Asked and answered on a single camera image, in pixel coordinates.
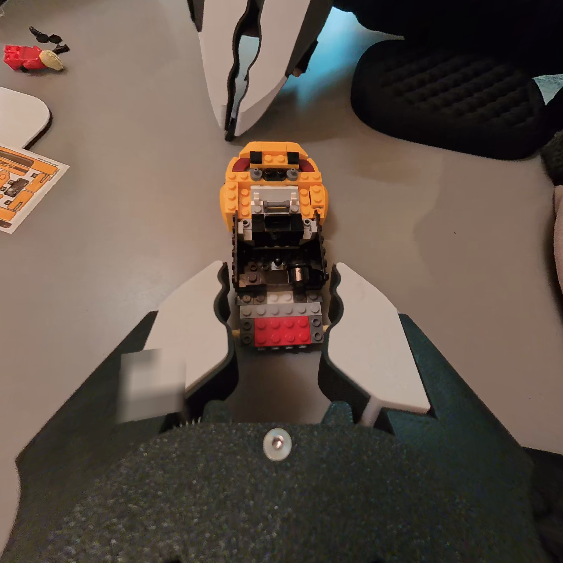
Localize orange lego sticker sheet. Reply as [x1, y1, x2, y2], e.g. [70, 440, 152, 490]
[0, 145, 71, 235]

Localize white rounded board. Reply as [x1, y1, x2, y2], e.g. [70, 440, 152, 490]
[0, 86, 53, 150]

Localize red lego minifigure parts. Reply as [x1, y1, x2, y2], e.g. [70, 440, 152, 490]
[4, 44, 65, 74]

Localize orange and black lego car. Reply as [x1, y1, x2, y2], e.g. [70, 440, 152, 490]
[218, 141, 332, 353]

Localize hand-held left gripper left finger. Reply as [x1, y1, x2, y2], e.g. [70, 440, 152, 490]
[143, 260, 240, 407]

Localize person's dark sherpa jacket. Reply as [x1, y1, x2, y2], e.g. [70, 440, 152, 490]
[540, 131, 563, 186]

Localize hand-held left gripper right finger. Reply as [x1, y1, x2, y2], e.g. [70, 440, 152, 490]
[317, 262, 432, 426]

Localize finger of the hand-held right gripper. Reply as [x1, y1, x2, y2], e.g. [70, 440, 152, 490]
[225, 0, 333, 142]
[197, 0, 252, 133]

